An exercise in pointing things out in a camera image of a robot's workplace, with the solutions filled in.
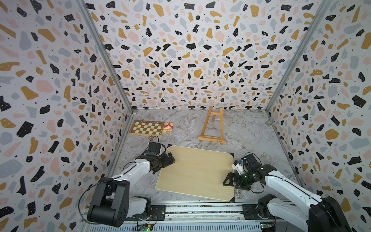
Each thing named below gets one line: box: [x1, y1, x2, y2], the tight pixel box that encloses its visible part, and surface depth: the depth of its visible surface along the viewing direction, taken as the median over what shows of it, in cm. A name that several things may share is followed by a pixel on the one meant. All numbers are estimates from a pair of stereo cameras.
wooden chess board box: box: [128, 119, 165, 137], surface depth 108 cm
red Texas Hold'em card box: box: [162, 121, 175, 134], surface depth 111 cm
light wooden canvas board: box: [155, 144, 235, 203], surface depth 85 cm
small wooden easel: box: [198, 105, 226, 145], surface depth 100 cm
